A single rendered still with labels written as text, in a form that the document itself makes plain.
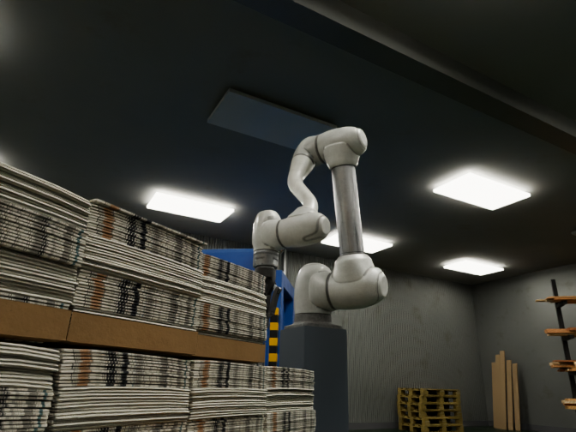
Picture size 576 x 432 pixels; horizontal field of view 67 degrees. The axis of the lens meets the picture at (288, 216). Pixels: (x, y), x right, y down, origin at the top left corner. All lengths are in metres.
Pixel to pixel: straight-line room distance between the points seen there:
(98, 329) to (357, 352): 9.03
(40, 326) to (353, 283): 1.24
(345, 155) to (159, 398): 1.27
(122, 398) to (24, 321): 0.21
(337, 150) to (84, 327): 1.33
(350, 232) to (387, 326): 8.56
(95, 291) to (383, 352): 9.51
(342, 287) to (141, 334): 1.06
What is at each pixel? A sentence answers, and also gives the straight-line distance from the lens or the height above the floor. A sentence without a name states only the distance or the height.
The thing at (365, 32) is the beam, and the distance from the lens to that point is 3.49.
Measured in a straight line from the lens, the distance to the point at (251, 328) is 1.13.
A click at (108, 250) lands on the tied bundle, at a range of 0.79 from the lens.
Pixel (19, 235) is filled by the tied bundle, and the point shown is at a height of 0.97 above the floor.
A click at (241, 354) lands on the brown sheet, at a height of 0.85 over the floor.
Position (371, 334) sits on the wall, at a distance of 9.96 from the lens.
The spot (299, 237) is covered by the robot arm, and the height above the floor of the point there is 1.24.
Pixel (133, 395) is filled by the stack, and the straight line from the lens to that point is 0.82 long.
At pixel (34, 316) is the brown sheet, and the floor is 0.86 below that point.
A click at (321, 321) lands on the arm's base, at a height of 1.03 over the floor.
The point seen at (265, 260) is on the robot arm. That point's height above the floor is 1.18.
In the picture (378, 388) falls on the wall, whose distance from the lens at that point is 9.98.
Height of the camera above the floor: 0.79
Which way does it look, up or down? 21 degrees up
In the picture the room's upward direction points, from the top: 2 degrees clockwise
